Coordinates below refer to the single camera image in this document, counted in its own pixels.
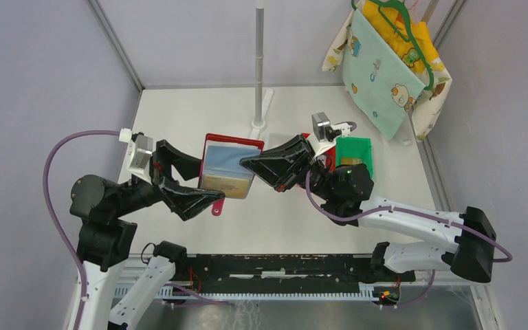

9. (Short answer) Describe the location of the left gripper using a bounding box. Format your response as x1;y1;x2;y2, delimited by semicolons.
113;136;227;216

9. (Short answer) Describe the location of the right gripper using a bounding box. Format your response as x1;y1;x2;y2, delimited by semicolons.
239;135;336;202

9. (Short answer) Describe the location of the red leather card holder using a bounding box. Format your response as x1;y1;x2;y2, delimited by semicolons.
198;133;265;217

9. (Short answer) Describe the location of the gold VIP card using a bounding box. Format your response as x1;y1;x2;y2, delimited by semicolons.
199;175;252;199

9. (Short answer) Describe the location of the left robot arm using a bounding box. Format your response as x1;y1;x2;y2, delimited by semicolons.
70;138;225;329

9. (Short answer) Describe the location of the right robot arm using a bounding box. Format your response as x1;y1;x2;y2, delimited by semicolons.
239;134;499;283

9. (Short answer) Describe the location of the gold cards stack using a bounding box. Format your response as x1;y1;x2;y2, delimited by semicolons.
340;157;363;166

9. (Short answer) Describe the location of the white plastic bin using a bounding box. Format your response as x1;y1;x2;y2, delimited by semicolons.
264;132;300;151

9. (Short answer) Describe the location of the red plastic bin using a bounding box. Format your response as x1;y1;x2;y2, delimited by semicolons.
297;132;336;189

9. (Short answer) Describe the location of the green plastic bin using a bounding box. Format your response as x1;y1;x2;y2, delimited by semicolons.
335;136;373;177

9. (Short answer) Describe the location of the metal pole stand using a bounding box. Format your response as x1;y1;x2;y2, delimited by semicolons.
249;0;274;140

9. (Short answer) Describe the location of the mint cartoon cloth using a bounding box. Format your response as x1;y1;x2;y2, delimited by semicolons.
342;10;425;140

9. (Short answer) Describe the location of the white cartoon cloth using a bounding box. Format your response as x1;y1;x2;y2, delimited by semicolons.
321;1;452;142

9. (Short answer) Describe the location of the yellow garment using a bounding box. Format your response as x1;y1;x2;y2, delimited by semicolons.
363;0;443;74

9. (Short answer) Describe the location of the green clothes hanger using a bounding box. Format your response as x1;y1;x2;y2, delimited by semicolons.
350;0;436;91

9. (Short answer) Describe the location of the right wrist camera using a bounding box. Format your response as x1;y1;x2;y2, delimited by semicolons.
306;112;357;158

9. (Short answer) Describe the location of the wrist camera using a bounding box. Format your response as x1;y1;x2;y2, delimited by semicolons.
306;112;357;158
118;128;153;184

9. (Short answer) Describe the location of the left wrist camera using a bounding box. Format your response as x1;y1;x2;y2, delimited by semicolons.
118;128;153;184

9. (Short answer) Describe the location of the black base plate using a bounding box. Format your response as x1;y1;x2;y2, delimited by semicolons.
172;254;416;294

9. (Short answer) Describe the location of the white cable comb rail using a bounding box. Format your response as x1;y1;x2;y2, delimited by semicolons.
113;284;375;302

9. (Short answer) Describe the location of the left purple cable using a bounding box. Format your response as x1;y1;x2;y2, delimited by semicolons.
43;129;230;330

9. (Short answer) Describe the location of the purple cable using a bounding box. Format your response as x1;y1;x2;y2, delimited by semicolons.
305;120;513;309
43;129;230;330

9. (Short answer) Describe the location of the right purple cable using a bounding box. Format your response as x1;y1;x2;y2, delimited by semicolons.
305;120;513;309

